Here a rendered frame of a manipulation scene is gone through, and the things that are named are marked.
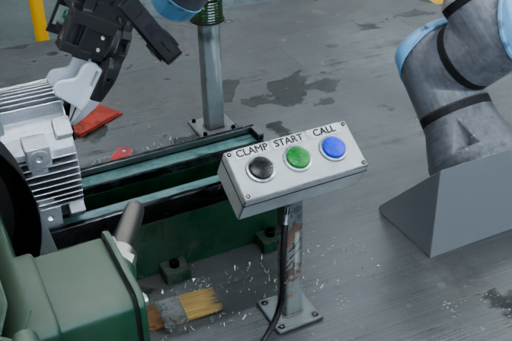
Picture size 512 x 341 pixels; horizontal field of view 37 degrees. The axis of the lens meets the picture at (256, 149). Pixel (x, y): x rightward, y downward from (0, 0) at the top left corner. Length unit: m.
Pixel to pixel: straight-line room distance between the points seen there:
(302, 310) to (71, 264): 0.73
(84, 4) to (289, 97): 0.79
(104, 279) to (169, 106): 1.26
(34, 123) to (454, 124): 0.62
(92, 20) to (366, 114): 0.79
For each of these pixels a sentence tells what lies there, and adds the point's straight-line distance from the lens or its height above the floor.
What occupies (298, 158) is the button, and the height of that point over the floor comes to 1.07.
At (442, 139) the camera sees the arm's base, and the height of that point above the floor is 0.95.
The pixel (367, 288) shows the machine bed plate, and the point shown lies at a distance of 1.16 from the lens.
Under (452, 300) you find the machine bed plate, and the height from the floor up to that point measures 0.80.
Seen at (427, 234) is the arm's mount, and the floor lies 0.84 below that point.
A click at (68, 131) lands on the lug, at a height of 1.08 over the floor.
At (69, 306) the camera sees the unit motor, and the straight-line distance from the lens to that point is 0.38.
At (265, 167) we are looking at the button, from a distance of 0.91.
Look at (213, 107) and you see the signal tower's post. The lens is 1.50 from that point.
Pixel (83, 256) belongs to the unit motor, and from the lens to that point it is 0.41.
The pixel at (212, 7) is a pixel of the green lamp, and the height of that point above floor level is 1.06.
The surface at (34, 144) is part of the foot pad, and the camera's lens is 1.00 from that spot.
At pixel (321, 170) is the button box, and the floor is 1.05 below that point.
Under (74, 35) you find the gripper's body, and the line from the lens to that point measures 0.95.
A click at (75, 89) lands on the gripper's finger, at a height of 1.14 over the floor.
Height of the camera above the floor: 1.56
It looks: 31 degrees down
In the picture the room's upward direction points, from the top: 2 degrees counter-clockwise
